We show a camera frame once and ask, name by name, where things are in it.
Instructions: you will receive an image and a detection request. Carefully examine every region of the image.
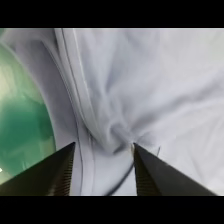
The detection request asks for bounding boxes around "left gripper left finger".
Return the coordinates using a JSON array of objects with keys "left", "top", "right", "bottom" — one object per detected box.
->
[{"left": 0, "top": 141, "right": 77, "bottom": 197}]

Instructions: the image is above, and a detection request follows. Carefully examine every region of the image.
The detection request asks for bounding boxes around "white T-shirt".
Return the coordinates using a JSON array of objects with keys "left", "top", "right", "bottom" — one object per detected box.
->
[{"left": 0, "top": 27, "right": 224, "bottom": 197}]

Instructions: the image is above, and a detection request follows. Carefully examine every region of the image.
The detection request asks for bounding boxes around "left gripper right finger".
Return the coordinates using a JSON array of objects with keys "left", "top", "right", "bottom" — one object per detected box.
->
[{"left": 132, "top": 142, "right": 217, "bottom": 197}]

